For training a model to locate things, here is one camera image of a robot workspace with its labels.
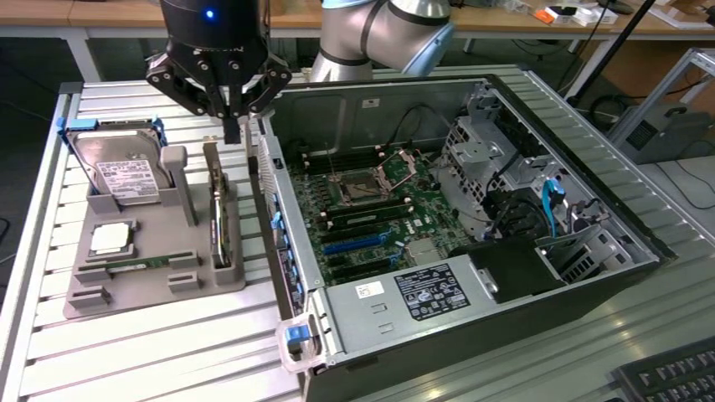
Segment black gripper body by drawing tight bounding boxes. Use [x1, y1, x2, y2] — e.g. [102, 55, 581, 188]
[160, 0, 269, 64]

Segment graphics card with black cooler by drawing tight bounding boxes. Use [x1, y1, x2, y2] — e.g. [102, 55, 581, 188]
[200, 133, 237, 269]

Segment hard disk with blue carrier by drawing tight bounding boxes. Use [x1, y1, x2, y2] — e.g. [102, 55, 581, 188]
[57, 118, 174, 207]

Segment CPU socket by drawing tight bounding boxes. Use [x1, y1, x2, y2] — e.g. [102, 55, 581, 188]
[328, 169, 392, 209]

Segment wooden desk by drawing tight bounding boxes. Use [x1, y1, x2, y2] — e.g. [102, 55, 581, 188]
[0, 0, 715, 83]

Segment silver socket cover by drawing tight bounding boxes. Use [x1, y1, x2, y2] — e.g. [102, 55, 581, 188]
[376, 149, 419, 190]

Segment green RAM stick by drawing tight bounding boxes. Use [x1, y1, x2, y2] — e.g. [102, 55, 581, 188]
[105, 257, 172, 273]
[327, 204, 416, 231]

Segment grey parts rack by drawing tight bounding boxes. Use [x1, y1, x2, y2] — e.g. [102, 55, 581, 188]
[61, 145, 246, 322]

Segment silver CPU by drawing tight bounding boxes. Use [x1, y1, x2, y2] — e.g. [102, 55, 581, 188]
[88, 224, 134, 255]

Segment black expansion slot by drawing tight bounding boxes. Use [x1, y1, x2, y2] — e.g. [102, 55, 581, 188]
[318, 225, 384, 246]
[333, 257, 393, 281]

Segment blue expansion slot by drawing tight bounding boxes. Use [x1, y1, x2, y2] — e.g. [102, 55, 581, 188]
[321, 234, 389, 255]

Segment green motherboard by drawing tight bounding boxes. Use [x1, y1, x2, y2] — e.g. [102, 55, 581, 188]
[286, 146, 476, 286]

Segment silver disk bay cage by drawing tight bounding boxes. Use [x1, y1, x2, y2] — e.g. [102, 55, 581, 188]
[437, 115, 552, 198]

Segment silver chipset heatsink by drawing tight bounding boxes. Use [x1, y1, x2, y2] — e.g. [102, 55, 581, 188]
[404, 240, 448, 265]

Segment white orange box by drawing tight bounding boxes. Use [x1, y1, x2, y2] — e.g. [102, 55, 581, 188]
[531, 5, 580, 26]

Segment grey power supply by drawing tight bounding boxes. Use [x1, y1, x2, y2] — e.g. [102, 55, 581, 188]
[321, 252, 501, 357]

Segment white flat box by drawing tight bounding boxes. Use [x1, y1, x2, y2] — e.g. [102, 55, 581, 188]
[573, 8, 620, 28]

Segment black tripod pole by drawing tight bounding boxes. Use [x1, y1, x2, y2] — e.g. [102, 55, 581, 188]
[563, 0, 657, 106]

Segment black plastic shroud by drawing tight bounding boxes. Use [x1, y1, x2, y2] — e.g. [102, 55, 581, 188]
[448, 237, 568, 305]

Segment black open PC case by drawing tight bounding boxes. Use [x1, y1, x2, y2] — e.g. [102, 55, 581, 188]
[238, 73, 680, 402]

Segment grey equipment box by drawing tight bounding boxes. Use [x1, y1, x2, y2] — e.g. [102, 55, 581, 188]
[608, 102, 715, 167]

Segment white papers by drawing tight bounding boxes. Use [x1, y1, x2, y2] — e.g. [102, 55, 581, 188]
[647, 6, 715, 30]

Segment black keyboard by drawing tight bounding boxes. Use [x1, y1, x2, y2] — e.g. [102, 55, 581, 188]
[608, 337, 715, 402]

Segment blue wire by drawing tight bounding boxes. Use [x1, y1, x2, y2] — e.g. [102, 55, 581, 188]
[539, 178, 565, 240]

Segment aluminium profile frame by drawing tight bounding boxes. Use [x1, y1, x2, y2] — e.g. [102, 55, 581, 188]
[605, 48, 715, 139]

